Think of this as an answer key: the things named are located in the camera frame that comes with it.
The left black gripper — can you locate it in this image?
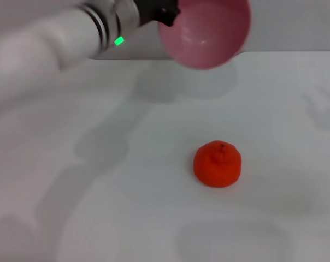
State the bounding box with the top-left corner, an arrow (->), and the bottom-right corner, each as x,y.
134,0 -> 181,27

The pink bowl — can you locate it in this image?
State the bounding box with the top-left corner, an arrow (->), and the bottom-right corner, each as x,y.
158,0 -> 252,70

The orange plush fruit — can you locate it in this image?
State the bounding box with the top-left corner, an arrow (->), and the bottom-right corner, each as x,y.
193,140 -> 242,188

